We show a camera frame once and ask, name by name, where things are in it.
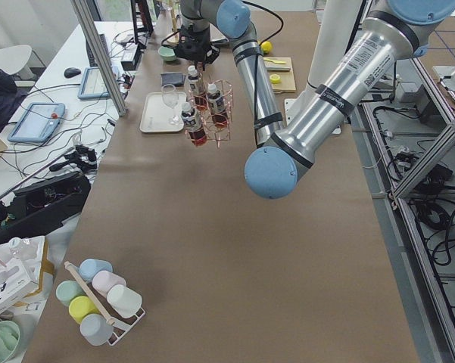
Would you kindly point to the copper wire bottle basket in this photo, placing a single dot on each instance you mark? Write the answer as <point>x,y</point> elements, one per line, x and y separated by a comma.
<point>207,112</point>

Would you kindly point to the yellow plastic knife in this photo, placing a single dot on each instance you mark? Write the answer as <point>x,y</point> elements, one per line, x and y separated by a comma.
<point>273,61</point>

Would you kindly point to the white cardboard box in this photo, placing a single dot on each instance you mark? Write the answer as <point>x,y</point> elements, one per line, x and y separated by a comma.
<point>26,272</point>

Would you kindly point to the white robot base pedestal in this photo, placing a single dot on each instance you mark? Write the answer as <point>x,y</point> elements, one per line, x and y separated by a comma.
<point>339,21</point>

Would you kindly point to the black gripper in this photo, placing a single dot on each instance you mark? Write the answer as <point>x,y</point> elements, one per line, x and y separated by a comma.
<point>199,50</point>

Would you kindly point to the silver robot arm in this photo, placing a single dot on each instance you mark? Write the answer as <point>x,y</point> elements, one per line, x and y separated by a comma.
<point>392,31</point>

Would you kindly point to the blue teach pendant near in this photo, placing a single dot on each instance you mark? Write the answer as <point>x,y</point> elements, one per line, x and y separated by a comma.
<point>37,123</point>

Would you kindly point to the steel muddler black tip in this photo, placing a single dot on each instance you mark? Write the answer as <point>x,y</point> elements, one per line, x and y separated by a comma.
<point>278,69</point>

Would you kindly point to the white cup rack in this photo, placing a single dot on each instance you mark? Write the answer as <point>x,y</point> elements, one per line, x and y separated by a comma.
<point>100,302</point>

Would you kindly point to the aluminium frame post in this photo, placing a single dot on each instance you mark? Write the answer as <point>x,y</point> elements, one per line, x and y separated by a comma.
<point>90,32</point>

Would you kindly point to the mint green bowl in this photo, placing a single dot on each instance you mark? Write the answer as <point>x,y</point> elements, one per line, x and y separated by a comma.
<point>166,54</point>

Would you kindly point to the tea bottle lower left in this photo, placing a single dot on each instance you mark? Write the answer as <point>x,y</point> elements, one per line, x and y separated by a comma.
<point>217,107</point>

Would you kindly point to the blue teach pendant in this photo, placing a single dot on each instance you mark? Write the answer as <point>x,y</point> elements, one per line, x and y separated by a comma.
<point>92,86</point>
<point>37,123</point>

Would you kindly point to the yellow lemon upper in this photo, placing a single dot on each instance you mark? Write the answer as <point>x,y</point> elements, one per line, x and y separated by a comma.
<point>266,47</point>

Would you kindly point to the grey folded cloth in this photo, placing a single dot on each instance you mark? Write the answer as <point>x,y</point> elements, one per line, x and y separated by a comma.
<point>173,78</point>

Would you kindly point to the tea bottle lower right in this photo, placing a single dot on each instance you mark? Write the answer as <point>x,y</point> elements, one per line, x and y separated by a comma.
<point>193,124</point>

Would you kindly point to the tea bottle top slot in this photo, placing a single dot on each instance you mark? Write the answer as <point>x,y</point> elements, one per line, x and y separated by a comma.
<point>197,88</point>

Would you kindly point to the wooden glass tree stand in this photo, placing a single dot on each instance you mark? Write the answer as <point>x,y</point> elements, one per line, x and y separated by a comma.
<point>171,9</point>

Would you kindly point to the blue teach pendant far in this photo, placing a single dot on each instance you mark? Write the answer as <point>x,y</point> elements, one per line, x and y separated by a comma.
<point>92,86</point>

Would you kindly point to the cream rabbit tray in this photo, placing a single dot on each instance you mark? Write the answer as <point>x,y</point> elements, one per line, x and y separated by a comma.
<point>156,115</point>

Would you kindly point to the clear wine glass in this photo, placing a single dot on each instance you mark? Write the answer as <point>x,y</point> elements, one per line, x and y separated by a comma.
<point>171,98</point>

